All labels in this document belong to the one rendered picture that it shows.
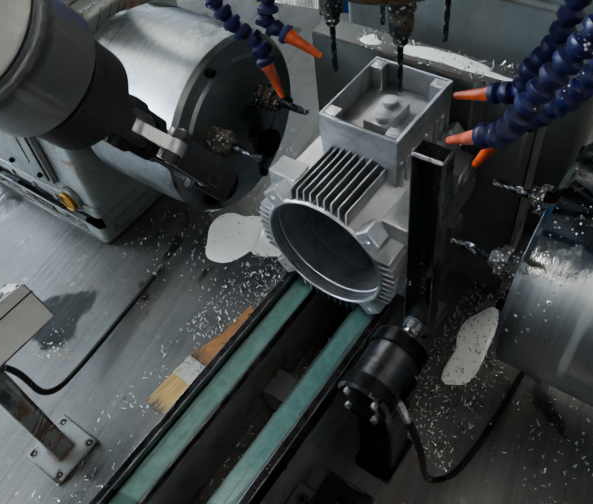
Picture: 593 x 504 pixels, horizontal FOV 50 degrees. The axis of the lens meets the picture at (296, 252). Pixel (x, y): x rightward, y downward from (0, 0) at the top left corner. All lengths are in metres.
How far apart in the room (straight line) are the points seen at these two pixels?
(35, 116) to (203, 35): 0.45
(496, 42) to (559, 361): 0.42
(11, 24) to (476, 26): 0.62
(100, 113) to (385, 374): 0.35
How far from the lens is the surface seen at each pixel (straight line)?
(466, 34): 0.88
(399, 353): 0.63
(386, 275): 0.69
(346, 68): 0.84
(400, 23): 0.60
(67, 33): 0.41
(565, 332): 0.61
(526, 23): 0.84
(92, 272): 1.09
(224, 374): 0.78
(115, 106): 0.44
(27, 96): 0.40
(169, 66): 0.81
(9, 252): 1.19
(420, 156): 0.50
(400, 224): 0.68
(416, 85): 0.78
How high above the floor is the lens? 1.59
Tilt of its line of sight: 50 degrees down
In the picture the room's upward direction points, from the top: 10 degrees counter-clockwise
